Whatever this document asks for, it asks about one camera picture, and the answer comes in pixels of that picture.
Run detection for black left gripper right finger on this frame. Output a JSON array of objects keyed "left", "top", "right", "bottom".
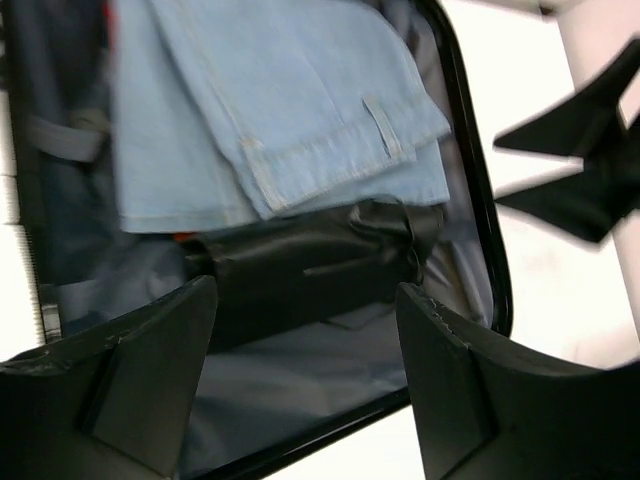
[{"left": 396, "top": 284, "right": 639, "bottom": 479}]

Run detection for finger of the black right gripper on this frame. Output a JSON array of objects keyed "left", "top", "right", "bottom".
[
  {"left": 496, "top": 164, "right": 639, "bottom": 243},
  {"left": 494, "top": 39, "right": 639, "bottom": 159}
]

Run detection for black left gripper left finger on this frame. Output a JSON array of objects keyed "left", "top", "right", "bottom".
[{"left": 1, "top": 277, "right": 217, "bottom": 479}]

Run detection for grey-lined suitcase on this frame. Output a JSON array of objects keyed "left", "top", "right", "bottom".
[{"left": 0, "top": 0, "right": 516, "bottom": 480}]

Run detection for black garment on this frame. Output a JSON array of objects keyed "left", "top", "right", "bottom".
[{"left": 180, "top": 200, "right": 443, "bottom": 352}]

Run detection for light blue denim jeans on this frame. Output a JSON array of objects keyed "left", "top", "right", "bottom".
[{"left": 112, "top": 1, "right": 450, "bottom": 233}]

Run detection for red cloth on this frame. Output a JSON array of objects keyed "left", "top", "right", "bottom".
[{"left": 102, "top": 0, "right": 116, "bottom": 56}]

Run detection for orange patterned towel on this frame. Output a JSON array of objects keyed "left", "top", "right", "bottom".
[{"left": 173, "top": 232, "right": 195, "bottom": 244}]

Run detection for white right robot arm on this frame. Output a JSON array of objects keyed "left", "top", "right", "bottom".
[{"left": 494, "top": 1, "right": 639, "bottom": 312}]

